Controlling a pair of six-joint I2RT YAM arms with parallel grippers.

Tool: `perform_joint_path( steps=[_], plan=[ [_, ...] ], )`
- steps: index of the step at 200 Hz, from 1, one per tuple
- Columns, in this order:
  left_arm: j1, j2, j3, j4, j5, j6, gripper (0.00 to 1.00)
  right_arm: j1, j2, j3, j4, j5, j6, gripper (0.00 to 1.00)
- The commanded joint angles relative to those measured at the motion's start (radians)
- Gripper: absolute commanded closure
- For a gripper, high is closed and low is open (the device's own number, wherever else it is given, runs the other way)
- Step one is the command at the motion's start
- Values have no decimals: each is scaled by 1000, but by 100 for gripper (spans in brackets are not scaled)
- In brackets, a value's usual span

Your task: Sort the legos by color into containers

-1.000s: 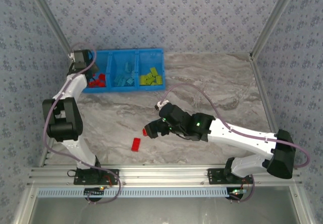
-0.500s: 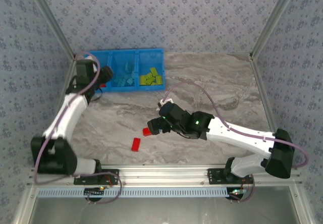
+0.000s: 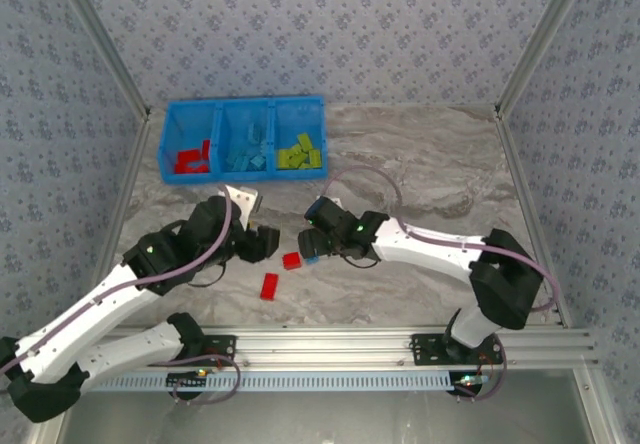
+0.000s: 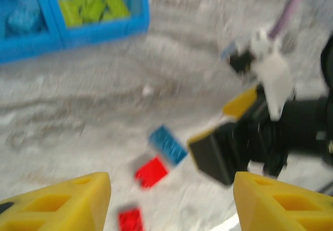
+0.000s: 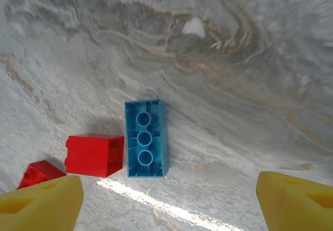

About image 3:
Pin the small red lego brick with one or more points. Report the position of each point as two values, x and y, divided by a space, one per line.
179 168

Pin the small blue lego brick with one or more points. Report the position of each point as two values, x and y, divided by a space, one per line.
258 162

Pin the green lego brick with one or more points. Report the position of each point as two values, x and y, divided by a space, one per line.
283 158
315 157
296 153
300 164
304 140

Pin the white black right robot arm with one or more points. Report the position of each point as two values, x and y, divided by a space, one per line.
435 244

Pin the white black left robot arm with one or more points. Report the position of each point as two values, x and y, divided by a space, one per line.
100 309

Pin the small electronics board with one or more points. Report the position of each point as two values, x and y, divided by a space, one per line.
187 379
467 380

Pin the aluminium mounting rail beam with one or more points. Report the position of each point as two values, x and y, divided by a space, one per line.
325 346

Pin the aluminium table side rail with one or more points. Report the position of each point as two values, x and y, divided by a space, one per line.
530 214
134 159

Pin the aluminium frame post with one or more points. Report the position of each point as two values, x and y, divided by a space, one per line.
545 44
102 44

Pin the aluminium frame leg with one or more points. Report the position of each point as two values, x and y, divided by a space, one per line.
47 435
595 404

